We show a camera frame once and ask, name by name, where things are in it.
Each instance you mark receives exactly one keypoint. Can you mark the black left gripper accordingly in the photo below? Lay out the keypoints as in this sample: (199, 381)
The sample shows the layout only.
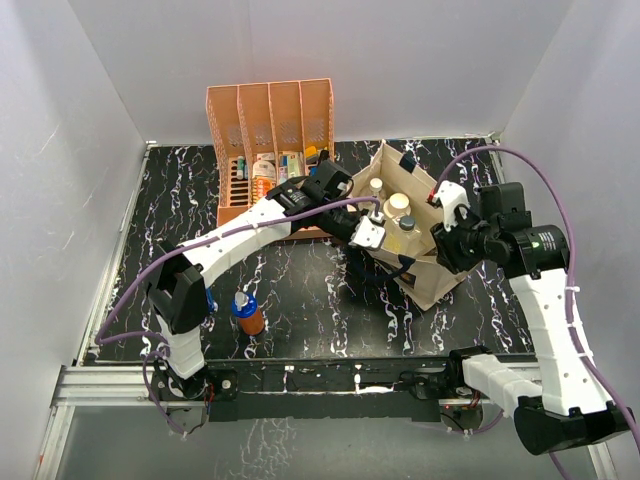
(357, 215)

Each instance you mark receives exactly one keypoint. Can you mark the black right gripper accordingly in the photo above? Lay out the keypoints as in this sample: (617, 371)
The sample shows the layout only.
(446, 251)

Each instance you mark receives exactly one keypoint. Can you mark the small white capped bottle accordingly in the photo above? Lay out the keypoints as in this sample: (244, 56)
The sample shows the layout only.
(376, 187)

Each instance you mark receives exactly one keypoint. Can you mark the cream cylindrical bottle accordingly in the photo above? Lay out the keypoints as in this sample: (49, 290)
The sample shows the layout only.
(396, 206)

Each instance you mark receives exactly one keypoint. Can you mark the tall clear square bottle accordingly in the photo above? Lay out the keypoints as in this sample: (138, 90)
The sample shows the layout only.
(404, 237)

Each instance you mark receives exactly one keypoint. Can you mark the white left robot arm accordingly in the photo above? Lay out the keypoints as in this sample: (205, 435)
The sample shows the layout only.
(178, 289)

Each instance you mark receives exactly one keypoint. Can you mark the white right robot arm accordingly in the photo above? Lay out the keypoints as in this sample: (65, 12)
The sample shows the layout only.
(569, 407)

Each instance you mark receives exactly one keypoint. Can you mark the green cardboard box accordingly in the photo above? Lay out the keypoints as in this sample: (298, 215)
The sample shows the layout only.
(294, 164)

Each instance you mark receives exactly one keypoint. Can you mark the white label packet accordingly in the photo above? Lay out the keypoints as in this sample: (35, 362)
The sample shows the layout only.
(264, 166)

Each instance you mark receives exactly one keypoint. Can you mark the orange spiral notebook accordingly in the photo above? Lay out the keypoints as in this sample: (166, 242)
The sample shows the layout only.
(260, 188)

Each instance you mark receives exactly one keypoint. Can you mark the peach plastic desk organizer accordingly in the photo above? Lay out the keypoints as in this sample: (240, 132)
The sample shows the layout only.
(279, 117)

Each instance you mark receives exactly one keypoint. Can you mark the green white glue stick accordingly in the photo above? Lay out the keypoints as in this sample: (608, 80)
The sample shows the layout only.
(240, 173)

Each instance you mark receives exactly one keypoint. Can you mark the orange bottle blue cap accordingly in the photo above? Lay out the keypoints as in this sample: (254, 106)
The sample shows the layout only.
(248, 315)

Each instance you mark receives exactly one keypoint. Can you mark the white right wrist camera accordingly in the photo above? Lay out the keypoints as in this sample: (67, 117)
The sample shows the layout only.
(452, 199)

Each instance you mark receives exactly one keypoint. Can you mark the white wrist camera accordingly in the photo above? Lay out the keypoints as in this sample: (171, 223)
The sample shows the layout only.
(369, 233)
(452, 199)

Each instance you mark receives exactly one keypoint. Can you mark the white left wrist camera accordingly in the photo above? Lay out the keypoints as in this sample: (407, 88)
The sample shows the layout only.
(369, 233)

